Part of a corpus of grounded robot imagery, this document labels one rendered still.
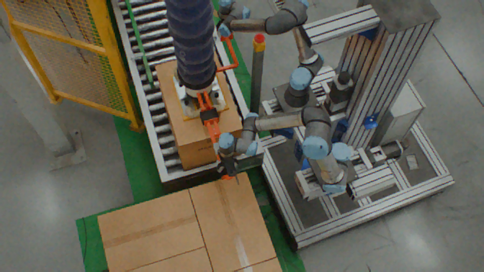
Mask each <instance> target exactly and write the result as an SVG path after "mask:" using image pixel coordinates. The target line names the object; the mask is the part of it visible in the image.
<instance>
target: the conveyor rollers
mask: <svg viewBox="0 0 484 272"><path fill-rule="evenodd" d="M149 1H155V0H130V4H131V6H133V5H136V4H142V3H146V2H149ZM119 3H120V4H119V5H120V8H123V7H126V3H125V1H121V2H119ZM164 6H166V5H165V4H164V2H163V1H159V2H156V3H152V4H146V5H142V6H137V7H133V8H132V11H133V14H139V13H143V12H148V11H151V10H152V9H157V8H161V7H164ZM122 16H124V17H126V16H130V14H128V11H127V10H124V11H122ZM163 16H166V9H162V10H161V11H158V12H152V13H149V14H144V15H139V16H136V17H134V18H135V22H136V23H139V22H143V21H145V20H149V19H155V18H158V17H163ZM124 24H125V26H127V25H131V24H132V21H131V18H127V19H124ZM165 25H169V23H168V20H167V18H165V19H160V20H156V21H152V22H150V23H147V24H141V25H138V26H137V28H138V31H139V32H140V31H144V30H149V29H153V28H157V27H162V26H165ZM126 29H127V34H128V35H131V34H134V33H135V32H134V29H133V27H128V28H126ZM167 34H170V33H169V28H168V27H167V28H163V29H160V30H155V31H151V32H146V33H143V34H142V35H140V40H141V41H143V40H148V39H151V38H155V37H160V36H164V35H167ZM129 41H130V42H131V43H134V42H137V40H136V36H133V37H129ZM172 42H173V38H172V37H166V38H163V39H160V40H154V41H150V42H146V43H143V44H142V45H143V47H144V50H148V49H151V48H155V47H160V46H161V45H165V44H169V43H172ZM132 50H133V52H134V53H136V52H139V51H140V50H139V47H138V45H136V46H133V47H132ZM170 53H174V46H173V45H172V47H166V48H163V49H160V50H155V51H151V52H148V53H145V54H146V58H147V60H149V59H152V58H154V57H158V56H161V55H167V54H170ZM135 61H136V62H140V61H143V60H142V57H141V56H139V57H136V59H135ZM173 61H176V57H175V55H173V56H170V57H168V58H164V59H161V60H156V61H152V62H149V63H148V65H149V68H155V67H156V65H160V64H164V63H170V62H173ZM137 69H138V72H141V71H145V65H144V64H140V65H137ZM151 75H152V78H158V75H157V72H156V71H154V72H151ZM140 79H141V82H144V81H147V80H148V76H147V74H143V75H140ZM154 86H155V87H154V88H151V86H150V84H146V85H143V87H144V88H143V89H144V90H145V91H150V90H153V89H158V88H160V85H159V82H154ZM146 99H147V101H148V102H149V101H153V100H157V99H162V94H161V91H159V92H158V93H155V94H150V95H147V96H146ZM162 109H165V106H164V102H163V101H162V102H160V103H157V104H154V105H151V106H149V110H150V112H156V111H158V110H162ZM167 119H169V117H168V113H166V112H165V113H162V114H157V116H153V117H152V121H153V123H157V122H161V121H164V120H167ZM171 130H172V129H171V124H170V123H168V124H163V125H160V126H158V127H155V132H157V134H160V133H162V132H168V131H171ZM170 142H175V140H174V135H168V136H164V137H160V138H159V139H158V143H160V145H164V144H166V143H170ZM175 153H178V150H177V147H176V145H175V146H172V147H170V148H164V149H162V154H163V157H164V156H168V155H172V154H175ZM181 164H182V162H181V158H180V157H178V158H174V159H171V160H169V161H165V166H166V168H171V167H174V166H179V165H181ZM183 172H184V169H181V170H177V171H173V173H169V176H172V175H175V174H178V173H183Z"/></svg>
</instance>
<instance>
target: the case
mask: <svg viewBox="0 0 484 272"><path fill-rule="evenodd" d="M214 59H215V62H216V64H217V67H218V68H219V67H220V64H219V61H218V57H217V54H216V52H215V57H214ZM175 65H176V61H173V62H170V63H164V64H160V65H156V72H157V75H158V82H159V85H160V88H161V94H162V98H163V102H164V106H165V108H166V113H168V117H169V121H170V124H171V129H172V132H173V135H174V140H175V143H176V147H177V150H178V153H179V155H180V158H181V164H182V166H183V169H184V171H188V170H192V169H194V168H199V167H201V166H206V165H209V164H212V163H216V162H217V160H218V157H217V156H216V154H215V150H214V145H212V140H211V139H210V134H209V131H208V128H207V126H204V125H203V123H202V121H201V119H200V117H199V118H196V119H191V120H187V121H185V122H184V121H183V119H182V113H181V111H180V108H179V106H178V103H177V100H176V96H175V93H174V88H173V86H172V83H171V78H170V75H173V74H174V71H173V69H174V66H175ZM217 74H218V78H219V80H220V84H221V86H222V89H223V93H224V95H225V97H226V99H227V102H228V106H229V109H228V110H225V111H221V112H218V116H219V122H218V126H219V129H220V133H221V134H223V133H224V132H229V133H231V134H232V136H234V137H241V133H242V129H243V128H242V124H241V121H240V119H239V116H238V112H237V110H236V108H235V106H234V103H233V100H232V97H231V95H230V91H229V88H228V85H227V82H226V79H225V78H224V75H223V72H219V73H217ZM194 102H195V105H196V108H197V110H199V109H200V103H199V100H194Z"/></svg>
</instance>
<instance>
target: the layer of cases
mask: <svg viewBox="0 0 484 272"><path fill-rule="evenodd" d="M237 177H238V180H239V186H238V183H237V181H236V179H235V176H234V177H233V178H232V179H231V180H227V179H224V180H222V179H219V180H216V181H211V182H209V183H206V184H204V185H201V186H196V187H194V188H191V189H186V190H183V191H178V192H176V193H172V194H169V195H168V196H163V197H161V198H158V199H153V200H150V201H146V202H143V203H139V204H136V205H133V206H129V207H125V209H121V210H118V211H114V212H110V213H108V214H103V215H100V216H98V220H99V228H100V231H101V236H102V242H103V245H104V249H105V253H106V257H107V263H108V267H109V272H282V269H281V268H280V264H279V261H278V259H277V255H276V252H275V250H274V246H273V244H272V240H270V237H269V234H268V232H267V228H266V225H265V223H264V219H263V217H262V214H261V210H260V208H259V206H258V204H257V201H256V198H255V196H254V191H253V189H252V187H251V182H250V181H249V178H248V174H246V172H245V171H244V173H239V174H237ZM188 190H189V191H188Z"/></svg>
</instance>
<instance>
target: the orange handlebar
mask: <svg viewBox="0 0 484 272"><path fill-rule="evenodd" d="M225 40H226V42H227V44H228V48H229V51H230V54H231V56H232V59H233V62H234V64H231V65H227V66H223V67H219V68H218V71H216V73H219V72H222V71H228V69H231V68H237V67H238V60H237V58H236V56H235V53H234V52H233V48H232V45H231V43H230V40H229V37H226V38H225ZM203 94H204V96H205V100H206V102H207V105H208V106H210V107H211V103H210V100H209V97H208V95H207V91H204V92H203ZM197 98H198V100H199V103H200V107H201V109H205V106H204V102H203V100H202V98H201V96H200V94H199V92H197ZM212 123H214V125H215V128H212V129H211V126H210V123H209V122H208V123H207V128H208V131H209V134H210V139H211V140H212V143H213V144H214V143H216V140H215V138H216V137H218V139H219V137H220V135H221V133H220V129H219V126H218V123H217V121H214V122H212ZM233 177H234V176H233ZM233 177H229V176H227V177H225V179H227V180H231V179H232V178H233Z"/></svg>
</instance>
